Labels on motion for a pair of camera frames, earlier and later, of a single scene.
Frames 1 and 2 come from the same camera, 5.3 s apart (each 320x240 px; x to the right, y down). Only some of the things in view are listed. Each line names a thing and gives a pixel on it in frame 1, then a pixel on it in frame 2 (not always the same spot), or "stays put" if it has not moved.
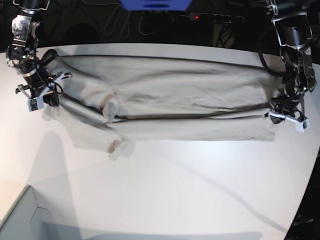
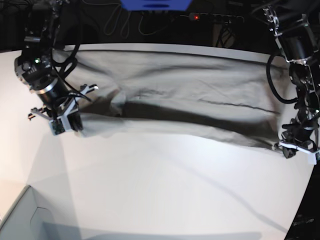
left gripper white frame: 37,103 -> 59,123
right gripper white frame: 301,124 -> 312,154
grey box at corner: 24,220 stays put
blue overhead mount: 156,5 stays put
